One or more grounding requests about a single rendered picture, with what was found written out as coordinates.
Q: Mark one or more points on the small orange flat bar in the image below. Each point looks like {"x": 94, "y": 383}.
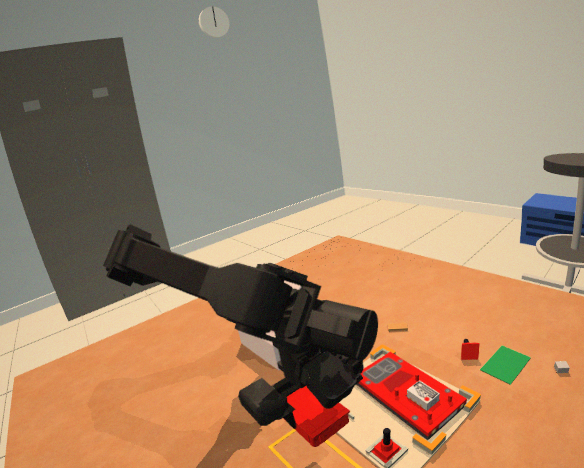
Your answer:
{"x": 397, "y": 326}

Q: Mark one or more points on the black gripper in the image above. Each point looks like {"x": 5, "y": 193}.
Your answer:
{"x": 269, "y": 403}

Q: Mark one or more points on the green flat square mat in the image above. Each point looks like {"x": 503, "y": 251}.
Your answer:
{"x": 505, "y": 364}

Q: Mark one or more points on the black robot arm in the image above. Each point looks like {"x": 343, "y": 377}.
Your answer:
{"x": 258, "y": 301}

